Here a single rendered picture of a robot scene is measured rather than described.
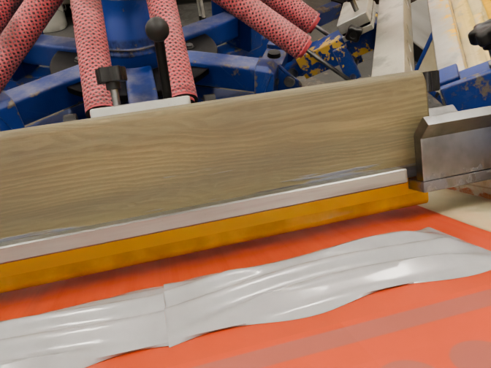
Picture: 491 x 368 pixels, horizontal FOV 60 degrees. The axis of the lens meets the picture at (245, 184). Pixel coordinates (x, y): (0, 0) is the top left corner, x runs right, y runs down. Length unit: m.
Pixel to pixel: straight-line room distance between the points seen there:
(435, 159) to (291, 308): 0.16
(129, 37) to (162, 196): 0.74
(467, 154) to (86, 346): 0.27
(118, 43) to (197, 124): 0.73
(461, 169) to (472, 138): 0.02
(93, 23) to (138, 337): 0.61
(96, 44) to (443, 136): 0.56
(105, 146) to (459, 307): 0.21
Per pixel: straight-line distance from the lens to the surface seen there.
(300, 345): 0.19
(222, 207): 0.27
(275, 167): 0.28
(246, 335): 0.20
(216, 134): 0.27
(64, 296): 0.30
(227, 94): 1.04
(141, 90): 0.90
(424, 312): 0.21
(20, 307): 0.30
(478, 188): 0.39
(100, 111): 0.56
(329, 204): 0.31
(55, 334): 0.23
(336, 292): 0.22
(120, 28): 0.99
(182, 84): 0.68
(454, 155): 0.33
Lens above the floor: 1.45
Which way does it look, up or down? 42 degrees down
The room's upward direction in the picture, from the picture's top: 1 degrees counter-clockwise
